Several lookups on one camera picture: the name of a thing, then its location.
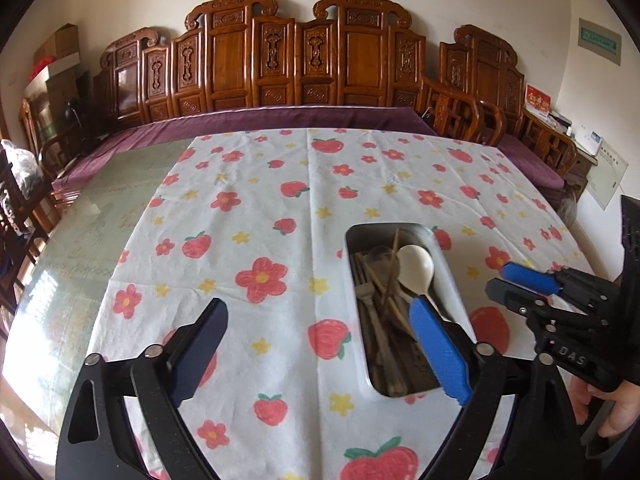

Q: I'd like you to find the white plastic fork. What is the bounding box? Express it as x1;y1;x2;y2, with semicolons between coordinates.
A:
356;282;396;391

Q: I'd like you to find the green box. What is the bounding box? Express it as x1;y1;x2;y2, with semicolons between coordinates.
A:
37;105;56;141

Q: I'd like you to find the wooden side table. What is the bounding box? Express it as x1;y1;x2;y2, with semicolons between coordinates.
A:
567;152;598;201

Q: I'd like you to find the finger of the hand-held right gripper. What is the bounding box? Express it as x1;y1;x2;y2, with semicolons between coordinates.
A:
500;261;562;297
485;278;549;319

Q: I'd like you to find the purple armchair cushion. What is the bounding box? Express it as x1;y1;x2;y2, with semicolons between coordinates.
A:
497;132;568;191

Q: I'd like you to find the large white plastic spoon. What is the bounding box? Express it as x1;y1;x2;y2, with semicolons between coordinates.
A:
397;244;451;321

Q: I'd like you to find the person's right hand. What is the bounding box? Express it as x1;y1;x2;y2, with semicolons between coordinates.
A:
570;377;640;438

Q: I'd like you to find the large brown cardboard box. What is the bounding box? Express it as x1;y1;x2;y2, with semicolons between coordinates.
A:
45;67;93;126

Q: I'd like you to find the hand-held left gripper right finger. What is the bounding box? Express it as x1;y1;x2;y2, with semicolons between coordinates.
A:
409;295;576;480

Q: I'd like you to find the carved wooden armchair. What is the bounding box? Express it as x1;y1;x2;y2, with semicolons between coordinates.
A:
439;24;581;201

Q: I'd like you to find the white flat box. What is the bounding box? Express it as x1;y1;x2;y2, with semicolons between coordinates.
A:
25;52;81;83

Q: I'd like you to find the strawberry flower print tablecloth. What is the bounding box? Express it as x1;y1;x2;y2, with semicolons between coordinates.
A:
87;127;601;480

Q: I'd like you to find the dark brown chopstick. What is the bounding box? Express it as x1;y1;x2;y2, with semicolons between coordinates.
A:
357;255;416;331

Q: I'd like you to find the carved wooden sofa bench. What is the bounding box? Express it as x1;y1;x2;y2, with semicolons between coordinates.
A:
92;0;483;143

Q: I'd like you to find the black desk lamp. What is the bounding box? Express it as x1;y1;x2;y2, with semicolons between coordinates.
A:
62;99;86;133

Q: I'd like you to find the red desk calendar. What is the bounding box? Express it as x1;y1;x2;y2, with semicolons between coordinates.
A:
524;84;551;113

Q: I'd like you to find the white desk device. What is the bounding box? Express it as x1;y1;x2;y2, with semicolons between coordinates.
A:
575;127;603;156

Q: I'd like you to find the metal rectangular tray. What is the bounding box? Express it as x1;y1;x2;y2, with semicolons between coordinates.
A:
345;222;478;401

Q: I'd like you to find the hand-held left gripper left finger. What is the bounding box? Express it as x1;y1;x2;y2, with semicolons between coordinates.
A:
55;297;229;480

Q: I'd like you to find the clear plastic bag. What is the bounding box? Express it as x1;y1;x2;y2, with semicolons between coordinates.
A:
0;139;46;196

